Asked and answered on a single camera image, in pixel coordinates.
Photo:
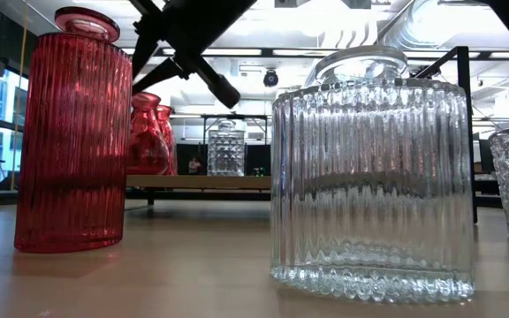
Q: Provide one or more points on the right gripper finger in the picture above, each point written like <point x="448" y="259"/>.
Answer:
<point x="166" y="73"/>
<point x="147" y="46"/>

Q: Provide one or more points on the red ribbed bottle vase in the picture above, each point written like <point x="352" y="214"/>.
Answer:
<point x="171" y="141"/>

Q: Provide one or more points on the red round-bellied glass vase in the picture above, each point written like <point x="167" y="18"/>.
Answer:
<point x="146" y="141"/>

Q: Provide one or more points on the clear diamond-cut square vase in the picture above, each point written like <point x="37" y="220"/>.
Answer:
<point x="226" y="150"/>

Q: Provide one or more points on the wide clear ribbed glass vase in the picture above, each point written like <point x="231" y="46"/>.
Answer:
<point x="371" y="185"/>

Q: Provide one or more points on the person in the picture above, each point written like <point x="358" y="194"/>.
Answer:
<point x="195" y="166"/>

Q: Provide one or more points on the black ceiling dome camera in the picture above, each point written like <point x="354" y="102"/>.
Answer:
<point x="271" y="79"/>

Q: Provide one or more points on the wooden shelf black metal frame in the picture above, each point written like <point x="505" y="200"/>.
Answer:
<point x="199" y="181"/>

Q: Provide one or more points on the silver ventilation duct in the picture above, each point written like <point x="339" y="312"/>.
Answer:
<point x="427" y="26"/>

